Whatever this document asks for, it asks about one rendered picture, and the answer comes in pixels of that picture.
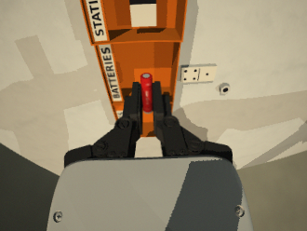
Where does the red battery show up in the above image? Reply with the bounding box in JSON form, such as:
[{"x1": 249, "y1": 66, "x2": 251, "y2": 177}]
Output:
[{"x1": 140, "y1": 73, "x2": 153, "y2": 114}]

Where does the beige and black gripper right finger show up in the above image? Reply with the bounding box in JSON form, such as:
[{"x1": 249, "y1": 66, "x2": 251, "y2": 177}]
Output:
[{"x1": 153, "y1": 81, "x2": 233, "y2": 164}]

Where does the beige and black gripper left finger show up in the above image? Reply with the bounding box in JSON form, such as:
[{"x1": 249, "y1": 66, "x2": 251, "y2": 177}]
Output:
[{"x1": 64, "y1": 82, "x2": 143, "y2": 168}]

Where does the beige domino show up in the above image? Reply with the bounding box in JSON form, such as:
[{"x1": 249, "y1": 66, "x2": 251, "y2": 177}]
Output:
[{"x1": 180, "y1": 63, "x2": 217, "y2": 83}]

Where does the orange open bin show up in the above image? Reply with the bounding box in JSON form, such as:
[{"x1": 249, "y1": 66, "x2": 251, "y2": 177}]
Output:
[{"x1": 80, "y1": 0, "x2": 187, "y2": 120}]

